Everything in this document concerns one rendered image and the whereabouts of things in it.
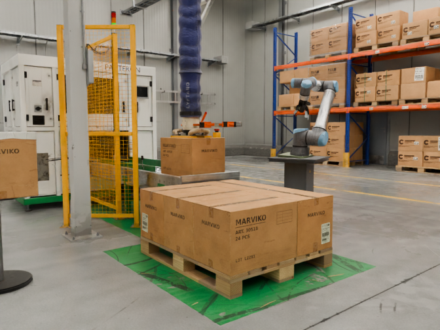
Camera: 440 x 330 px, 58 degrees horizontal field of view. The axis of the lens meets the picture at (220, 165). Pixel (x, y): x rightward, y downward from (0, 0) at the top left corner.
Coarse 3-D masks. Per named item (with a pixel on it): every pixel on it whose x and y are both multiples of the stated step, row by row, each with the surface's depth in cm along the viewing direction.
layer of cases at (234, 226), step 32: (160, 192) 312; (192, 192) 311; (224, 192) 311; (256, 192) 311; (288, 192) 310; (160, 224) 309; (192, 224) 273; (224, 224) 245; (256, 224) 253; (288, 224) 272; (320, 224) 293; (192, 256) 275; (224, 256) 247; (256, 256) 255; (288, 256) 274
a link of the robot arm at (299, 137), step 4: (300, 128) 405; (304, 128) 400; (296, 132) 401; (300, 132) 399; (304, 132) 398; (296, 136) 401; (300, 136) 399; (304, 136) 396; (296, 140) 402; (300, 140) 400; (304, 140) 397; (296, 144) 402; (300, 144) 400; (304, 144) 401
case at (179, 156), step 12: (168, 144) 412; (180, 144) 394; (192, 144) 379; (204, 144) 387; (216, 144) 396; (168, 156) 413; (180, 156) 395; (192, 156) 380; (204, 156) 388; (216, 156) 397; (168, 168) 415; (180, 168) 397; (192, 168) 381; (204, 168) 389; (216, 168) 398
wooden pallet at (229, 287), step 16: (144, 240) 332; (160, 256) 321; (176, 256) 292; (304, 256) 284; (320, 256) 295; (192, 272) 284; (256, 272) 256; (272, 272) 275; (288, 272) 275; (224, 288) 248; (240, 288) 249
